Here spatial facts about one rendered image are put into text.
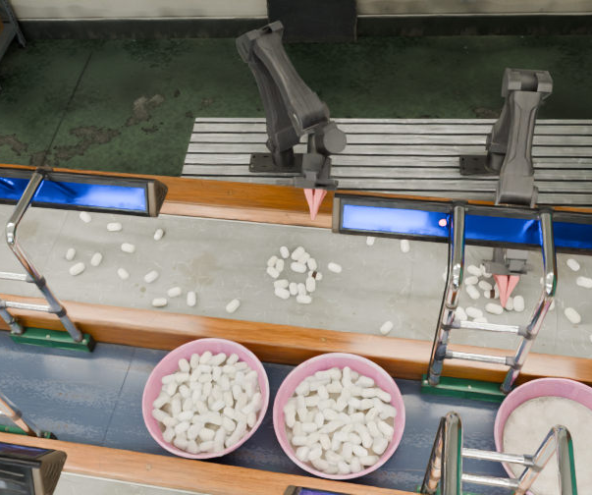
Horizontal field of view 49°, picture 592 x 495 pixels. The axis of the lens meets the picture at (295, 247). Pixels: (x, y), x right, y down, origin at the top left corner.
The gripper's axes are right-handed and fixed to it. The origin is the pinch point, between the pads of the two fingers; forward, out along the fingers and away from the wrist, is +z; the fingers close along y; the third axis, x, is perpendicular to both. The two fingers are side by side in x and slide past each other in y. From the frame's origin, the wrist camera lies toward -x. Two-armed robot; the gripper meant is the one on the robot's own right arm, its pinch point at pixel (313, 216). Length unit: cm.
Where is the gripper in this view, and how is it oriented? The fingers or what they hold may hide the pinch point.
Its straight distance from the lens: 156.4
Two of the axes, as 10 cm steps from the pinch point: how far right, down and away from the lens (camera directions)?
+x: 1.6, -0.5, 9.9
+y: 9.8, 0.9, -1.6
